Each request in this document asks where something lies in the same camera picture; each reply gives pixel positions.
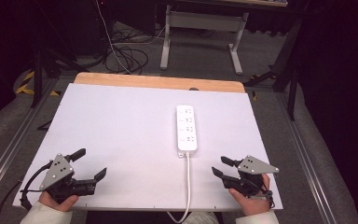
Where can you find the yellow black floor tape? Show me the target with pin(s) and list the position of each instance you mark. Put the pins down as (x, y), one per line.
(28, 84)

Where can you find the person's left hand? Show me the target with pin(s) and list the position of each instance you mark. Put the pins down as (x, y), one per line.
(59, 202)

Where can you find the person's white trouser leg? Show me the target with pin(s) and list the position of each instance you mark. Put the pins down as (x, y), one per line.
(202, 218)

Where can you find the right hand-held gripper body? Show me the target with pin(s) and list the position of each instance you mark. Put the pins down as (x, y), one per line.
(251, 169)

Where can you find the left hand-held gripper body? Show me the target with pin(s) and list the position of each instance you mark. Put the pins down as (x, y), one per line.
(57, 172)

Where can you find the person's left white sleeve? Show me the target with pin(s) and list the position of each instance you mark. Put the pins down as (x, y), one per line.
(45, 215)

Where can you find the person's right white sleeve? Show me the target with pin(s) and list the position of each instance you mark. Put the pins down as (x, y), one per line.
(258, 218)

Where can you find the grey metal desk frame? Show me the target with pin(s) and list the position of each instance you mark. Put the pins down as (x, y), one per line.
(202, 21)

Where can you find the aluminium floor rail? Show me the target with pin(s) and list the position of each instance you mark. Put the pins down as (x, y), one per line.
(304, 155)
(9, 146)

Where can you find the black tripod stand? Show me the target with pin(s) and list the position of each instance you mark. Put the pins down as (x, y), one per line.
(45, 62)
(287, 71)

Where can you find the person's right hand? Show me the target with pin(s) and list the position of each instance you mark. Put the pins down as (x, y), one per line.
(251, 203)

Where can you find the white power strip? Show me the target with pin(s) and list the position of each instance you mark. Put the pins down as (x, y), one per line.
(186, 129)

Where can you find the white table cover board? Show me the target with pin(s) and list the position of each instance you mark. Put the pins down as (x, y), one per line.
(121, 133)

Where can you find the person's white sleeve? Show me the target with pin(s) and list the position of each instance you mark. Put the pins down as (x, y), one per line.
(258, 218)
(45, 215)

